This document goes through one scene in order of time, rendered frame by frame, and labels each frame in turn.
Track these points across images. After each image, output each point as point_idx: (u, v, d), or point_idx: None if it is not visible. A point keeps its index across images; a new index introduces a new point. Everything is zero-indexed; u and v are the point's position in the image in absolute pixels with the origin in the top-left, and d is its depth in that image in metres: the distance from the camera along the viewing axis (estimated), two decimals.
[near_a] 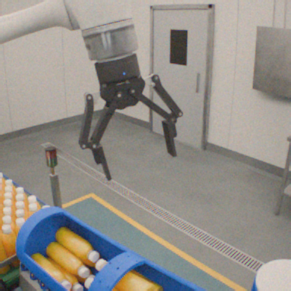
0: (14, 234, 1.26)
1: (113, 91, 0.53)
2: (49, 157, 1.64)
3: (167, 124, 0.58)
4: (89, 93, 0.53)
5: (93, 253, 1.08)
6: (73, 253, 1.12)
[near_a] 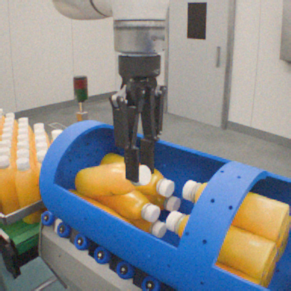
0: (33, 172, 0.89)
1: None
2: (79, 86, 1.27)
3: None
4: (158, 85, 0.59)
5: (167, 182, 0.72)
6: None
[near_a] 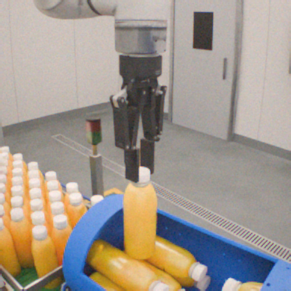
0: (51, 240, 0.82)
1: None
2: (92, 129, 1.20)
3: None
4: (159, 85, 0.59)
5: (200, 267, 0.65)
6: (161, 270, 0.69)
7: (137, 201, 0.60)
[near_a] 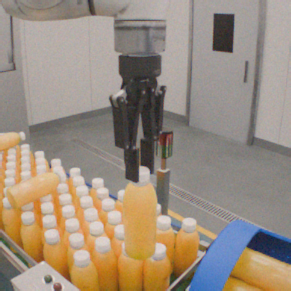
0: (153, 187, 0.63)
1: None
2: (165, 142, 1.11)
3: None
4: (159, 85, 0.59)
5: None
6: None
7: None
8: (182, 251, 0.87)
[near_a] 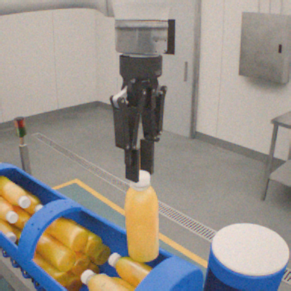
0: (154, 190, 0.63)
1: None
2: (17, 126, 1.62)
3: None
4: (160, 85, 0.59)
5: (39, 207, 1.08)
6: (23, 209, 1.12)
7: (14, 204, 1.06)
8: None
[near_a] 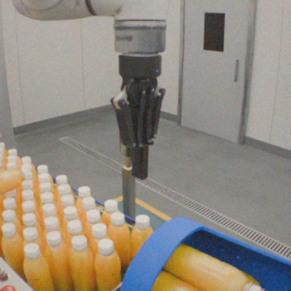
0: None
1: (137, 87, 0.52)
2: None
3: (145, 145, 0.58)
4: (117, 98, 0.51)
5: None
6: None
7: None
8: (136, 248, 0.87)
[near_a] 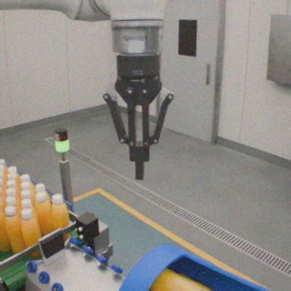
0: None
1: None
2: (60, 140, 1.43)
3: (139, 141, 0.60)
4: (170, 92, 0.55)
5: None
6: None
7: None
8: (54, 218, 1.19)
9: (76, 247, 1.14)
